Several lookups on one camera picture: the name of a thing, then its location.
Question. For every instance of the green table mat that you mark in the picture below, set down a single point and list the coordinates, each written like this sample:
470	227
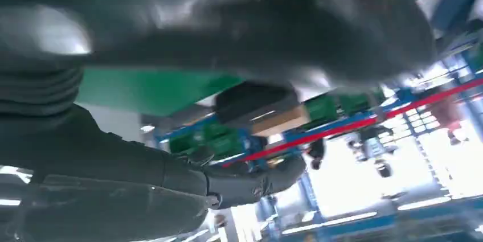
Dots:
151	93

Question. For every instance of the red barrier tape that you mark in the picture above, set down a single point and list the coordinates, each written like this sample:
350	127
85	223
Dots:
339	129

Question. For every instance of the black bag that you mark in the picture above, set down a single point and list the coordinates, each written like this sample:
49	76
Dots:
253	100

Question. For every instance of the brown cardboard box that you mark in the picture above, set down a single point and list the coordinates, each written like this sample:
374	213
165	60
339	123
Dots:
279	123

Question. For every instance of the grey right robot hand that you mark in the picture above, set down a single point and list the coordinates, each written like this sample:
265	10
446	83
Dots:
283	33

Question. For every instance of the ceiling light strip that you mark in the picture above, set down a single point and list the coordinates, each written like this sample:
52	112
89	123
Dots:
424	203
332	222

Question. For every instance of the person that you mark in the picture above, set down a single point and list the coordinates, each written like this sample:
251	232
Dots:
316	151
447	114
371	146

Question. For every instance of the grey ribbed right robot arm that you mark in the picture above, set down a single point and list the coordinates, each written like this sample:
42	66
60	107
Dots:
37	89

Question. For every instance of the green plastic crate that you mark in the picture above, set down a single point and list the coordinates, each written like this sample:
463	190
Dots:
320	108
211	140

